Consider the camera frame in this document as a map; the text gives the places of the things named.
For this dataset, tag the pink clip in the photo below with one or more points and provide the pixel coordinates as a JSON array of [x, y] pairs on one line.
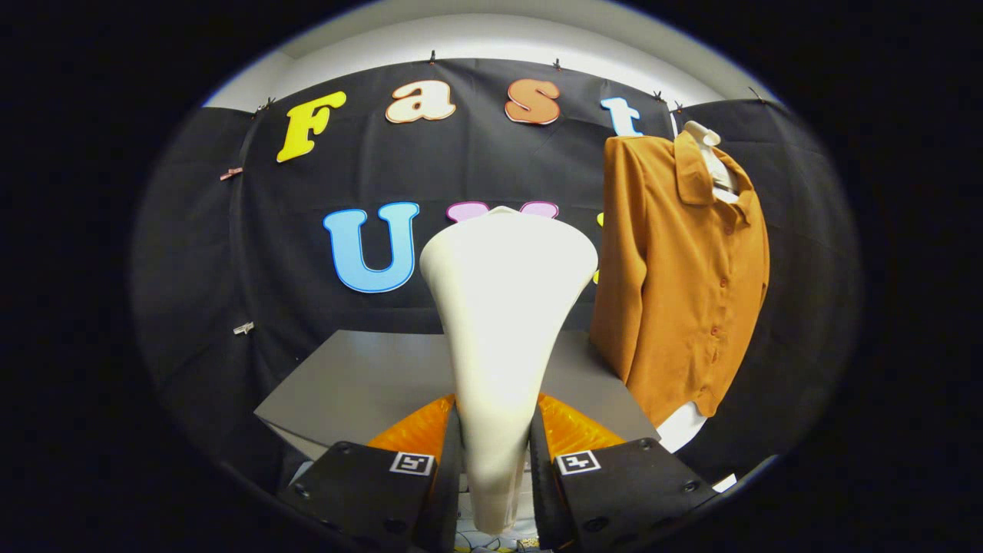
[[230, 173]]

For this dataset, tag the white garment steamer head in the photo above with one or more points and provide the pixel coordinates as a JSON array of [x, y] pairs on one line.
[[503, 322]]

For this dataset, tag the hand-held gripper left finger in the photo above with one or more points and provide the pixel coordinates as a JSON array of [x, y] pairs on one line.
[[449, 499]]

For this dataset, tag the orange button-up shirt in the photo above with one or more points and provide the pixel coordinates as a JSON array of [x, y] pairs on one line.
[[676, 292]]

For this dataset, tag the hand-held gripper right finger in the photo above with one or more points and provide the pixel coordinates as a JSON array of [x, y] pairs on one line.
[[544, 499]]

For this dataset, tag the grey cabinet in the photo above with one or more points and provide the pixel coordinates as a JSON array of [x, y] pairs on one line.
[[361, 384]]

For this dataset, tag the black backdrop cloth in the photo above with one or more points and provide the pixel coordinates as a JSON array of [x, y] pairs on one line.
[[369, 177]]

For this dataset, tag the silver clip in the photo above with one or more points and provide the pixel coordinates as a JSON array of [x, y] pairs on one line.
[[243, 328]]

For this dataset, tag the small white card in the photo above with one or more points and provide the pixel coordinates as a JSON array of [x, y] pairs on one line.
[[725, 482]]

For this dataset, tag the white plastic clothes hanger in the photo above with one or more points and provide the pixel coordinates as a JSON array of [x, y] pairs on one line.
[[718, 173]]

